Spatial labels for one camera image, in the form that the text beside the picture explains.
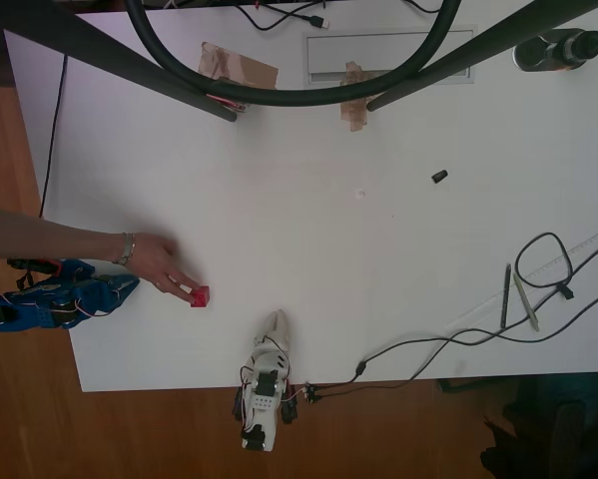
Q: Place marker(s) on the transparent ruler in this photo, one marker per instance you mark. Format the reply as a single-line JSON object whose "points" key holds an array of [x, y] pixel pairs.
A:
{"points": [[553, 264]]}

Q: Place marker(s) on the black chair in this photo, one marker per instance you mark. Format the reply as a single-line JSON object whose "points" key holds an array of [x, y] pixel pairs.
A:
{"points": [[553, 429]]}

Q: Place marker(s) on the person's hand with ring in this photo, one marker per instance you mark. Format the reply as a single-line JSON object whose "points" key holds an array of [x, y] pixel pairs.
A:
{"points": [[154, 264]]}

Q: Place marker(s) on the small black cap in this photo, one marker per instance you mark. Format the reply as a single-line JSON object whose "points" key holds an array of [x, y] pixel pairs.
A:
{"points": [[439, 175]]}

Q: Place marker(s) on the small red cube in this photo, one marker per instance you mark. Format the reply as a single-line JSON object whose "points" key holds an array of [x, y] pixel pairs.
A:
{"points": [[200, 296]]}

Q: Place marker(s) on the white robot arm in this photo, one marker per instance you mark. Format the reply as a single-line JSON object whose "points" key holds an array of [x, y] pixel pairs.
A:
{"points": [[263, 404]]}

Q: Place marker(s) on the black tripod leg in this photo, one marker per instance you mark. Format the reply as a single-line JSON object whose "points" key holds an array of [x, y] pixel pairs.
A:
{"points": [[104, 45], [478, 50]]}

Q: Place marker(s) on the black pen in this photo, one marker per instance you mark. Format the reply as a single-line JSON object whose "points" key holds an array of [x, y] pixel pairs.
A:
{"points": [[505, 294]]}

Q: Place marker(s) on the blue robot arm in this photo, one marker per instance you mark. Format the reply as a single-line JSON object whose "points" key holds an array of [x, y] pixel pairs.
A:
{"points": [[29, 312]]}

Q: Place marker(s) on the black red clamp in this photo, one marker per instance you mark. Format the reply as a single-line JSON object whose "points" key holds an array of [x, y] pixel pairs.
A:
{"points": [[31, 265]]}

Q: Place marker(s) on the narrow brown tape strip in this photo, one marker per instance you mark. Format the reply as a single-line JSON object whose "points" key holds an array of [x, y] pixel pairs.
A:
{"points": [[356, 112]]}

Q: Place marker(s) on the wide brown tape patch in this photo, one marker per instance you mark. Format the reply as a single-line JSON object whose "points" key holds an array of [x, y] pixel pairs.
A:
{"points": [[238, 67]]}

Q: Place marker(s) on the black cylindrical device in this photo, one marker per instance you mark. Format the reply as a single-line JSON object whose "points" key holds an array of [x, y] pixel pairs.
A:
{"points": [[558, 50]]}

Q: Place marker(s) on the grey green pen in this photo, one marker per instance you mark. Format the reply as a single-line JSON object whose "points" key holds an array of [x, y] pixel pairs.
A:
{"points": [[526, 302]]}

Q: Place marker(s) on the person's bare forearm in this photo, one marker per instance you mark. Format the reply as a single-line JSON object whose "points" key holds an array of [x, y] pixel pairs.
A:
{"points": [[44, 234]]}

